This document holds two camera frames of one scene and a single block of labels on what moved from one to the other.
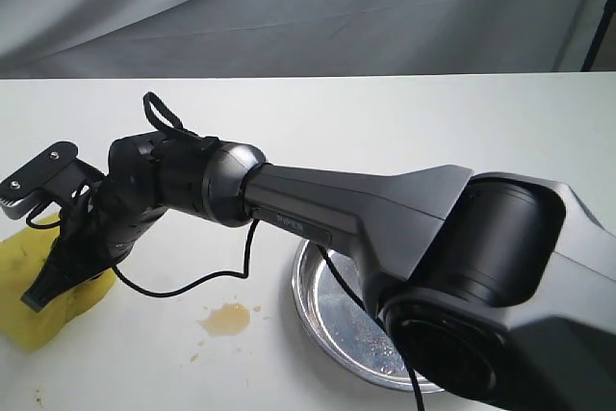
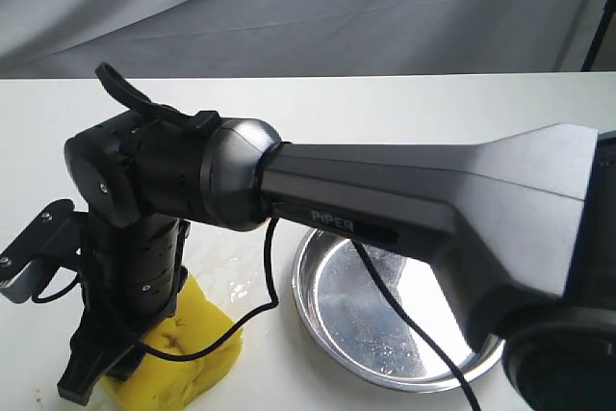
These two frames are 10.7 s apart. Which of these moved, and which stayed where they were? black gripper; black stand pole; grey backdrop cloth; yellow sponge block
Moved: yellow sponge block; black gripper
Stayed: grey backdrop cloth; black stand pole
